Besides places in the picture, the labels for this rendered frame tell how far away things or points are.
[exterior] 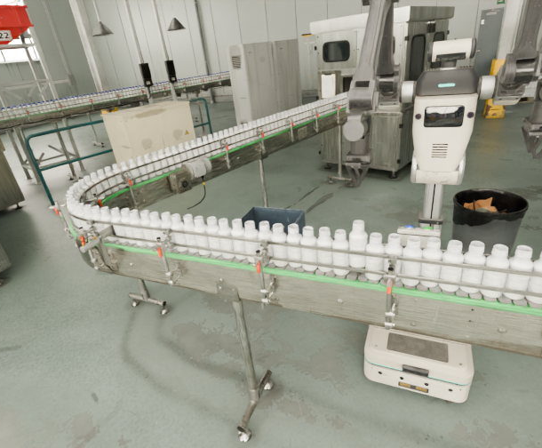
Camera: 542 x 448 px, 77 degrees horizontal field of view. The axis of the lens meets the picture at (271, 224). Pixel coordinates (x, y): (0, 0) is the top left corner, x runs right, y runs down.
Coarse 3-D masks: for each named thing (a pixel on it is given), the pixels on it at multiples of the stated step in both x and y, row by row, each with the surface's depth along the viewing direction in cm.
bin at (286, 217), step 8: (256, 208) 197; (264, 208) 195; (272, 208) 193; (280, 208) 191; (248, 216) 192; (256, 216) 200; (264, 216) 198; (272, 216) 195; (280, 216) 193; (288, 216) 191; (296, 216) 189; (304, 216) 186; (256, 224) 202; (272, 224) 198; (288, 224) 194; (304, 224) 188; (288, 232) 165
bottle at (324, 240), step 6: (324, 228) 121; (324, 234) 119; (330, 234) 120; (318, 240) 121; (324, 240) 120; (330, 240) 120; (318, 246) 121; (324, 246) 120; (330, 246) 120; (318, 252) 123; (324, 252) 121; (330, 252) 121; (318, 258) 124; (324, 258) 122; (330, 258) 122; (330, 264) 123; (324, 270) 124; (330, 270) 124
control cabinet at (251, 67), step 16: (240, 48) 631; (256, 48) 652; (240, 64) 645; (256, 64) 661; (272, 64) 693; (240, 80) 663; (256, 80) 670; (272, 80) 704; (240, 96) 680; (256, 96) 680; (272, 96) 714; (240, 112) 698; (256, 112) 690; (272, 112) 725
